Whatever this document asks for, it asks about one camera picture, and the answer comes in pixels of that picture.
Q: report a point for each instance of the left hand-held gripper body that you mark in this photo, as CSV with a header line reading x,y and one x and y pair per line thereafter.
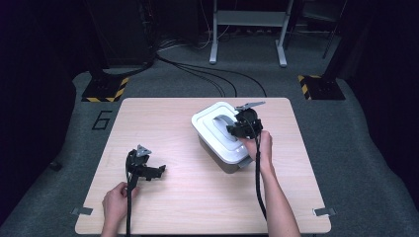
x,y
140,168

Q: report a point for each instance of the black cabinet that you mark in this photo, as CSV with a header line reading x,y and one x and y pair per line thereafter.
x,y
122,33

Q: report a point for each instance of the grey table edge tab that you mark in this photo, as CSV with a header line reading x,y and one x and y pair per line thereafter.
x,y
324,211
82,211

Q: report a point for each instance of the small black floor object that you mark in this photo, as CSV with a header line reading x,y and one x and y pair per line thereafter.
x,y
55,165

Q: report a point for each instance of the black tripod leg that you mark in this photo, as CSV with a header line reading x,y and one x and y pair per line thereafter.
x,y
331,39

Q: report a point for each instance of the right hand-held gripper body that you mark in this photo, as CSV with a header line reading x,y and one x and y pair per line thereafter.
x,y
252,125

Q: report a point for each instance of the person's right hand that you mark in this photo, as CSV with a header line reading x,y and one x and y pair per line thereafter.
x,y
263,151

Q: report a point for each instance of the white metal stand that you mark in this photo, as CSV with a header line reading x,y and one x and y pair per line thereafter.
x,y
250,18

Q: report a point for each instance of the dark curtain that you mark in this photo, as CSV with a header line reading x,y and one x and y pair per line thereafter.
x,y
385,82
29,98

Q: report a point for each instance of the person's left hand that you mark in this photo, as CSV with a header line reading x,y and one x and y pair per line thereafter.
x,y
115,204

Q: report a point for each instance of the black yellow striped base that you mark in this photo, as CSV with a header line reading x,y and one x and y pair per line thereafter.
x,y
321,87
105,90

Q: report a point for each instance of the clear grey storage box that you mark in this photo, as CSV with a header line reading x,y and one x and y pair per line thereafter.
x,y
217,159

